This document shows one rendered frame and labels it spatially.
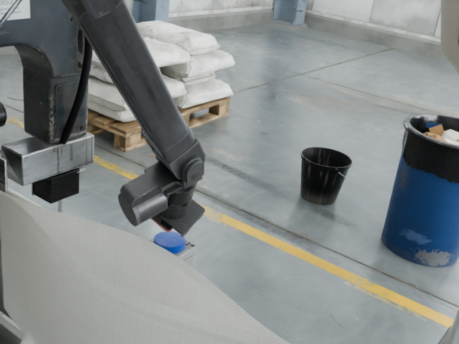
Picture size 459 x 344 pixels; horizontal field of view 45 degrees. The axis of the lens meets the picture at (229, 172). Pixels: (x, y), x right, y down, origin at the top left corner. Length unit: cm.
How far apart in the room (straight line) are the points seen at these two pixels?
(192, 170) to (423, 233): 212
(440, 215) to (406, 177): 24
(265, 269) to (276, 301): 23
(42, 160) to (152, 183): 18
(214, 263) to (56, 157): 172
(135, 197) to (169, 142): 11
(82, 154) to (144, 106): 27
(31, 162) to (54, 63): 16
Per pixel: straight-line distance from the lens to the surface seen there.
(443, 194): 277
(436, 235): 287
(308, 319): 237
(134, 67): 69
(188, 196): 92
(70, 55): 90
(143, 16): 687
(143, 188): 87
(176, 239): 109
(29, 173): 92
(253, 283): 250
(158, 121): 76
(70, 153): 96
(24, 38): 85
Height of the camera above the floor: 143
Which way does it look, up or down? 24 degrees down
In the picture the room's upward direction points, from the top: 8 degrees clockwise
